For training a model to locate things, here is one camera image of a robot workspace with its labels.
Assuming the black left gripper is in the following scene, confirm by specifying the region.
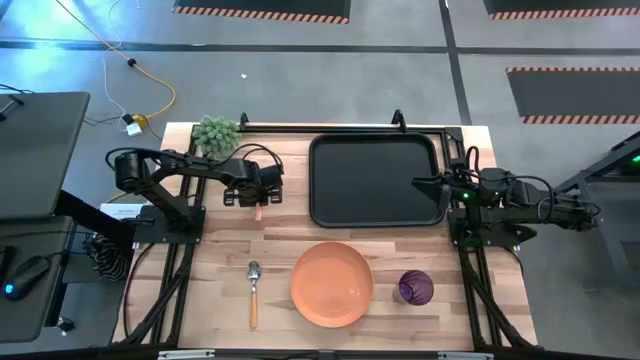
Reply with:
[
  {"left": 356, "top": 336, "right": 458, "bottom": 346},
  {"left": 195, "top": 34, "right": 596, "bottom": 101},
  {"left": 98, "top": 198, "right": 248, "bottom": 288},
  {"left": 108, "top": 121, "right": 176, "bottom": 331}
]
[{"left": 222, "top": 159, "right": 285, "bottom": 208}]

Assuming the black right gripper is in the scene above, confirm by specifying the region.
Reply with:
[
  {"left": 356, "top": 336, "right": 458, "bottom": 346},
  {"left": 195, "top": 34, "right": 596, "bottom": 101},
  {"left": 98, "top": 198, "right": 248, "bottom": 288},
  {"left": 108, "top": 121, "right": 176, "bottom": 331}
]
[{"left": 410, "top": 168, "right": 482, "bottom": 212}]

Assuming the black plastic tray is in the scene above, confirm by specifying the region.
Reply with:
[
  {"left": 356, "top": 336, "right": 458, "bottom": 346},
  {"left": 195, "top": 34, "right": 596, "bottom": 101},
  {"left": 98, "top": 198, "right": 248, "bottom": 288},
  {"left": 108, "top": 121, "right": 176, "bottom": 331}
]
[{"left": 307, "top": 131, "right": 448, "bottom": 229}]

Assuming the purple translucent cup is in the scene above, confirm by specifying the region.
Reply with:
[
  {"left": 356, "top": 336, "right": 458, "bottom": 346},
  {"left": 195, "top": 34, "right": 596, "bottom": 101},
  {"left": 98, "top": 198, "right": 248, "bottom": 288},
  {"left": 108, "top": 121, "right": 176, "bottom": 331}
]
[{"left": 392, "top": 269, "right": 436, "bottom": 307}]

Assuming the spoon with orange handle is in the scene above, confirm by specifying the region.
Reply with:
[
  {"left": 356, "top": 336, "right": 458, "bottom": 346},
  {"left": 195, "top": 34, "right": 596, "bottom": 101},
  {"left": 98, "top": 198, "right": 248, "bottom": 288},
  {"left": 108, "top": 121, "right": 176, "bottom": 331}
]
[{"left": 246, "top": 260, "right": 263, "bottom": 331}]

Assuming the orange plate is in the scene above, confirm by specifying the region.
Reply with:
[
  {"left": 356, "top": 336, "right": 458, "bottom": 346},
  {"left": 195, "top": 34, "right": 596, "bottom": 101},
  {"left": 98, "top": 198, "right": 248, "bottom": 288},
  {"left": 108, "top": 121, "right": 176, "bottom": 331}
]
[{"left": 290, "top": 241, "right": 375, "bottom": 330}]

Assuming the green artificial plant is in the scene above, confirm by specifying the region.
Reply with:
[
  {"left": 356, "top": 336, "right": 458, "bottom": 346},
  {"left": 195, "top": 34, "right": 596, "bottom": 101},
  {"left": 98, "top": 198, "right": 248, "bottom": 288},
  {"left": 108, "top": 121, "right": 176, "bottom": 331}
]
[{"left": 191, "top": 114, "right": 242, "bottom": 159}]

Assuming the white paper label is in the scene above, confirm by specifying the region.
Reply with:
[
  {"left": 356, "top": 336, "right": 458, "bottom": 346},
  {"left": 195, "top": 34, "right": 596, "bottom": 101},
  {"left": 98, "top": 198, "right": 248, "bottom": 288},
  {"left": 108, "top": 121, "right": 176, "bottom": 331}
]
[{"left": 99, "top": 201, "right": 147, "bottom": 222}]

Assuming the black white striped object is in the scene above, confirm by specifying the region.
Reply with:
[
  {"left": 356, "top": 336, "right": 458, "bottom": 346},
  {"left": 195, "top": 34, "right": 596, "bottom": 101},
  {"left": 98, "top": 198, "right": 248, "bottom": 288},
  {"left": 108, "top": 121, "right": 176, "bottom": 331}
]
[{"left": 83, "top": 233, "right": 133, "bottom": 282}]

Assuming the black desk support beam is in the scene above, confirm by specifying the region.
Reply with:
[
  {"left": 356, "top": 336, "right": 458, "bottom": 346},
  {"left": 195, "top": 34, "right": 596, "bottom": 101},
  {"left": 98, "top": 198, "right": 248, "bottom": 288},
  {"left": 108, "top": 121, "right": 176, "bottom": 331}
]
[{"left": 53, "top": 189, "right": 137, "bottom": 247}]

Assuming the black mat with hazard stripes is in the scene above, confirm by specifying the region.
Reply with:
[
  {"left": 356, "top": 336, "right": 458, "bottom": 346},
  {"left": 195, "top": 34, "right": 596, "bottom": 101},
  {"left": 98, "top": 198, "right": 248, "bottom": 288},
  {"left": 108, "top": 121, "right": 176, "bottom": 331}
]
[
  {"left": 482, "top": 0, "right": 640, "bottom": 22},
  {"left": 171, "top": 0, "right": 353, "bottom": 26},
  {"left": 505, "top": 66, "right": 640, "bottom": 126}
]

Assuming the dark metal stand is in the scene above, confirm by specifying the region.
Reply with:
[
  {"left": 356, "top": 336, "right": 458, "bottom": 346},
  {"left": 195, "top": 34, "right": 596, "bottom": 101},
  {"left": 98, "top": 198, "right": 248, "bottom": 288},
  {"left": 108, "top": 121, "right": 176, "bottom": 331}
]
[{"left": 553, "top": 130, "right": 640, "bottom": 292}]

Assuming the dark grey desk panel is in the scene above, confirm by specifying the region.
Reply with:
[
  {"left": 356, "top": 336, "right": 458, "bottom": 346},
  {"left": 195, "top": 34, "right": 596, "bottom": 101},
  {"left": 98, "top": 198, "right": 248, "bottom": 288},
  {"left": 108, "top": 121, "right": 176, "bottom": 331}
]
[{"left": 0, "top": 91, "right": 92, "bottom": 222}]

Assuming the black computer mouse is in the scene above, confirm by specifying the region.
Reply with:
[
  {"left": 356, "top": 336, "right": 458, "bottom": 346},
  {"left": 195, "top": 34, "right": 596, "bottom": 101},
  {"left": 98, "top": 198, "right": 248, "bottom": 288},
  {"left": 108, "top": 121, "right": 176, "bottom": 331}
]
[{"left": 3, "top": 254, "right": 52, "bottom": 302}]

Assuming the dark grey desk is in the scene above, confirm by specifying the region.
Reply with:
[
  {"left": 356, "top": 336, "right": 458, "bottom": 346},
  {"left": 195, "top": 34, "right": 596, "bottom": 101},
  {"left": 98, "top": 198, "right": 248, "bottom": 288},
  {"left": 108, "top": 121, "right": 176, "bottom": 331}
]
[{"left": 0, "top": 217, "right": 74, "bottom": 344}]

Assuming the black aluminium table frame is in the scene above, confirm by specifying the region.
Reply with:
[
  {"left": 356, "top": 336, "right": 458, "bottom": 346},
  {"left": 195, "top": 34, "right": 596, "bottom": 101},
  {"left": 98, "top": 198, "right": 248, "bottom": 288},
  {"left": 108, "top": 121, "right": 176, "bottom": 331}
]
[{"left": 112, "top": 110, "right": 539, "bottom": 352}]

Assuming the yellow cable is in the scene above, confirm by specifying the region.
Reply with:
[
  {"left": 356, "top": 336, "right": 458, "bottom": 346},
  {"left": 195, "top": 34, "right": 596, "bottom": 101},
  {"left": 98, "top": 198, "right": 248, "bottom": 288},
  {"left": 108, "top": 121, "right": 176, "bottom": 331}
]
[{"left": 54, "top": 0, "right": 178, "bottom": 130}]

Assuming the white cable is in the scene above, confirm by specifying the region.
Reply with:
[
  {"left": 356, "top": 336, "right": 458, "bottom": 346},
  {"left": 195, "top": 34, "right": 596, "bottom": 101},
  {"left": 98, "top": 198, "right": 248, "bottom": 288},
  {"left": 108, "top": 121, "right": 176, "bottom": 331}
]
[{"left": 101, "top": 0, "right": 142, "bottom": 132}]

